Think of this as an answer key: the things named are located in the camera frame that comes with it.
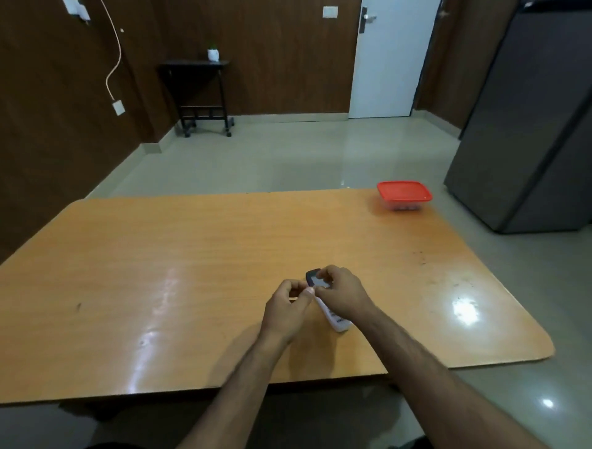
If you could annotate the person's left hand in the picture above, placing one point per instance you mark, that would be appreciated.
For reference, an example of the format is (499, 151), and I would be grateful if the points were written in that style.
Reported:
(282, 314)

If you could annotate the person's right hand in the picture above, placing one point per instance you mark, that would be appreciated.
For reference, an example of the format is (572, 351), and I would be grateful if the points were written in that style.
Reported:
(344, 293)

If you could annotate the person's right fingers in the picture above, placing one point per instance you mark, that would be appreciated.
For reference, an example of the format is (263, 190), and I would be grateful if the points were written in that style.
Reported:
(327, 278)

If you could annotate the person's left thumb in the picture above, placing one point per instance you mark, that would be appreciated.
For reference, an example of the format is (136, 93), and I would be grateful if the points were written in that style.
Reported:
(305, 297)

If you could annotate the white remote control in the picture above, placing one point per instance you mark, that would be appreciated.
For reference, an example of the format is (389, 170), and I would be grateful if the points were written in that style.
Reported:
(334, 314)

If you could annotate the person's left forearm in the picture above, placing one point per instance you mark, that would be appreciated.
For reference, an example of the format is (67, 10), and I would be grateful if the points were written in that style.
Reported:
(231, 398)

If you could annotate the person's right forearm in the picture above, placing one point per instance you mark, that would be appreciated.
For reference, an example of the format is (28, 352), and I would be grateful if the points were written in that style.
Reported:
(434, 384)

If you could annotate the red lidded plastic container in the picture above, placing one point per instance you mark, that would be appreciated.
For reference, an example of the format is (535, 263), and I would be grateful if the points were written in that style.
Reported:
(404, 194)

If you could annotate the black side table on wheels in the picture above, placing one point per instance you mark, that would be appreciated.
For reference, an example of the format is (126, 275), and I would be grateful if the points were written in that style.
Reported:
(201, 95)

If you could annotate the white door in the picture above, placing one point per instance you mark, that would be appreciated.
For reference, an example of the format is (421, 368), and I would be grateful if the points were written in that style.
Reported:
(393, 58)

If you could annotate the small white plant pot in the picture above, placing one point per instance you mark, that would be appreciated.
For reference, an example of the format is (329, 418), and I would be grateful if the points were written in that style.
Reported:
(213, 53)

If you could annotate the grey refrigerator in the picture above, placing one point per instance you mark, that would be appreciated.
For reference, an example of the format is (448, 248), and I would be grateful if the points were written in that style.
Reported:
(527, 120)

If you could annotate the white wall socket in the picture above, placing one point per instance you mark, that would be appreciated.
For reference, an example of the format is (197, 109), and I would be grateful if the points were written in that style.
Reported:
(119, 107)

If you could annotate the white wall switch plate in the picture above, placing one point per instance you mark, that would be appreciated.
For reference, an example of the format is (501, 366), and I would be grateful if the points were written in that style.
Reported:
(330, 12)

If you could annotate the white wall adapter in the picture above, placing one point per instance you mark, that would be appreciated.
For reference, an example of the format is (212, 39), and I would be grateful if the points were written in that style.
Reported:
(76, 9)

